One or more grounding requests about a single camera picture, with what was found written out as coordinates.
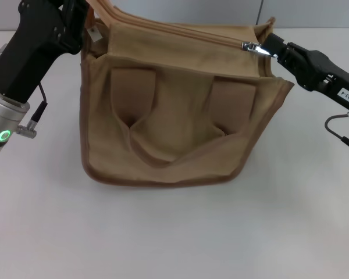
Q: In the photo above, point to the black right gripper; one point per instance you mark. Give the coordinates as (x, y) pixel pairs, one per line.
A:
(322, 72)

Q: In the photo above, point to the shiny silver zipper pull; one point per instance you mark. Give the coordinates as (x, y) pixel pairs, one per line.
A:
(253, 47)

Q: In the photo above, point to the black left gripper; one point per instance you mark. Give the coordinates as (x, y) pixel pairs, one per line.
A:
(32, 43)

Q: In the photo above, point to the grey rectangular metal tab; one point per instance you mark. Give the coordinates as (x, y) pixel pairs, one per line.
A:
(94, 34)

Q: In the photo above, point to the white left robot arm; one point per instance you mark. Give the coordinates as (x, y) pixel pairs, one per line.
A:
(1, 128)

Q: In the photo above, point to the khaki canvas food bag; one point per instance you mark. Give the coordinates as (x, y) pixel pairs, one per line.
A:
(177, 116)

